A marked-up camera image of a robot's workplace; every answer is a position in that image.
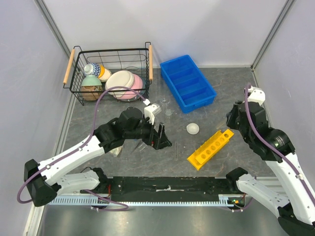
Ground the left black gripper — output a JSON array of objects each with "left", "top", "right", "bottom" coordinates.
[{"left": 125, "top": 114, "right": 172, "bottom": 150}]

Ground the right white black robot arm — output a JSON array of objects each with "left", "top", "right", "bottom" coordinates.
[{"left": 225, "top": 101, "right": 315, "bottom": 236}]

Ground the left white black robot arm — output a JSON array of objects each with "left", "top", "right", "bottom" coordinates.
[{"left": 24, "top": 104, "right": 172, "bottom": 207}]

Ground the clear glass funnel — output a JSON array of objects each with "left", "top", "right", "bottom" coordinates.
[{"left": 159, "top": 97, "right": 170, "bottom": 111}]

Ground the yellow test tube rack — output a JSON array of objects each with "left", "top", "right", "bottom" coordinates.
[{"left": 187, "top": 129, "right": 234, "bottom": 171}]

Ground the blue plastic divided bin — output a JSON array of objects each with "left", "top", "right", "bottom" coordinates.
[{"left": 160, "top": 55, "right": 217, "bottom": 114}]

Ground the pink plate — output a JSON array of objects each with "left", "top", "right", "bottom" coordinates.
[{"left": 117, "top": 74, "right": 143, "bottom": 100}]

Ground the cream white plate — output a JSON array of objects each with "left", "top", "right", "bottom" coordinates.
[{"left": 105, "top": 70, "right": 134, "bottom": 98}]

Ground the brown ceramic bowl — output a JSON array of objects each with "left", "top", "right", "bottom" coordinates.
[{"left": 81, "top": 86, "right": 103, "bottom": 101}]

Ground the yellow white bowl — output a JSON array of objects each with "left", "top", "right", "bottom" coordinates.
[{"left": 98, "top": 65, "right": 112, "bottom": 83}]

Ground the mint green bowl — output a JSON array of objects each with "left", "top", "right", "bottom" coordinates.
[{"left": 81, "top": 75, "right": 102, "bottom": 87}]

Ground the blue white patterned bowl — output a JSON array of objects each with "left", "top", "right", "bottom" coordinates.
[{"left": 84, "top": 63, "right": 101, "bottom": 77}]

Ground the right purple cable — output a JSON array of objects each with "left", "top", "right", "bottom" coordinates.
[{"left": 244, "top": 82, "right": 315, "bottom": 207}]

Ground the purple cable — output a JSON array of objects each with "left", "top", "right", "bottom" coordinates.
[
  {"left": 244, "top": 82, "right": 315, "bottom": 207},
  {"left": 16, "top": 86, "right": 151, "bottom": 204}
]

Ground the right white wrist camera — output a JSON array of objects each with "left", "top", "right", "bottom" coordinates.
[{"left": 244, "top": 86, "right": 265, "bottom": 106}]

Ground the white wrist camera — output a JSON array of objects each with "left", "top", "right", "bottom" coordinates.
[
  {"left": 244, "top": 86, "right": 265, "bottom": 106},
  {"left": 144, "top": 103, "right": 161, "bottom": 125}
]

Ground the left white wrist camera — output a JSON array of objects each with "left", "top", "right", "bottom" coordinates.
[{"left": 144, "top": 103, "right": 161, "bottom": 125}]

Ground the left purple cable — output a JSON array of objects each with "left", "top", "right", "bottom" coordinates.
[{"left": 16, "top": 86, "right": 151, "bottom": 204}]

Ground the black wire dish basket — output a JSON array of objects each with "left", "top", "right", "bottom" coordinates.
[{"left": 63, "top": 42, "right": 153, "bottom": 104}]

